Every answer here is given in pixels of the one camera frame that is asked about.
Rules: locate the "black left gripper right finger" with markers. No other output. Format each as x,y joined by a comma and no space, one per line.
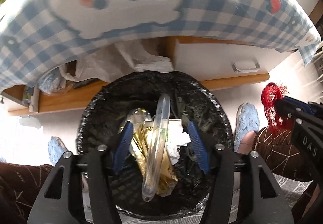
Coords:
260,197

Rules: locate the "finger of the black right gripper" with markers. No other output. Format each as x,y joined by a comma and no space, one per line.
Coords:
306,122

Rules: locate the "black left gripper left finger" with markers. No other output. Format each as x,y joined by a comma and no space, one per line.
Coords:
95,168

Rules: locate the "red mesh net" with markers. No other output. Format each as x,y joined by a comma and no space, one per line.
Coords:
269,95

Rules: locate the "clear plastic tube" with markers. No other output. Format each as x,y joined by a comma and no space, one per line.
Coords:
156,149

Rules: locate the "gold foil bag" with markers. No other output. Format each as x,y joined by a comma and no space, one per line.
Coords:
148,147

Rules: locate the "white Bayer medicine box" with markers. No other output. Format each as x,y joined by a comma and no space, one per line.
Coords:
175,130

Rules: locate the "brown patterned trouser leg left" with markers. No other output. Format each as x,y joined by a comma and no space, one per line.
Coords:
22,190

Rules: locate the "brown patterned trouser leg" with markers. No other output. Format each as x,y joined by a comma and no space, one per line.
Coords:
280,155
22,190

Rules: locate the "brown patterned trouser leg right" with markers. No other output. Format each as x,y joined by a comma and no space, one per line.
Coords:
280,155

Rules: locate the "blue fluffy slipper left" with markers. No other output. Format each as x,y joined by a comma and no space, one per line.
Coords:
56,148

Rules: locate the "blue fluffy slipper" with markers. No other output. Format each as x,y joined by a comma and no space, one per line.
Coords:
247,126
56,148

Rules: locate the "blue fluffy slipper right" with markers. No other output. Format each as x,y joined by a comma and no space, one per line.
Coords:
247,126

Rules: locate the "crumpled white tissue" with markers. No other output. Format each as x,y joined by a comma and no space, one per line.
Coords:
173,150

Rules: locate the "blue checkered tablecloth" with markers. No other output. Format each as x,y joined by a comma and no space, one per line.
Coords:
40,35

